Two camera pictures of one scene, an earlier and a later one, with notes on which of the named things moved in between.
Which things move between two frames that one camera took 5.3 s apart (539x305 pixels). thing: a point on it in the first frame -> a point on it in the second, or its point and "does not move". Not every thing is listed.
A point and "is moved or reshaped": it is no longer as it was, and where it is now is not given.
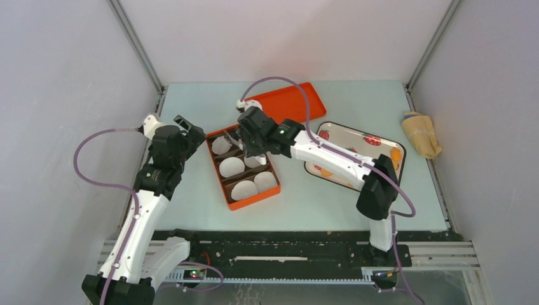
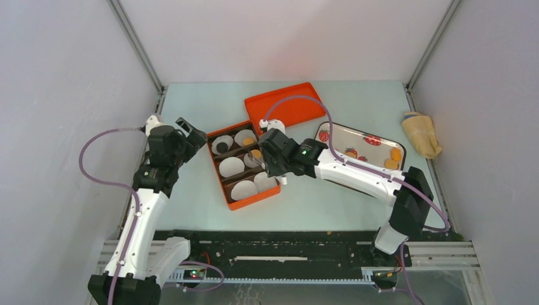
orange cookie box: x=243 y=180 does not move
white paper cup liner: x=264 y=180 does not move
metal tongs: x=236 y=138 is moved or reshaped
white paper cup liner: x=255 y=161 does not move
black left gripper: x=193 y=138 does not move
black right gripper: x=250 y=152 -> x=272 y=173
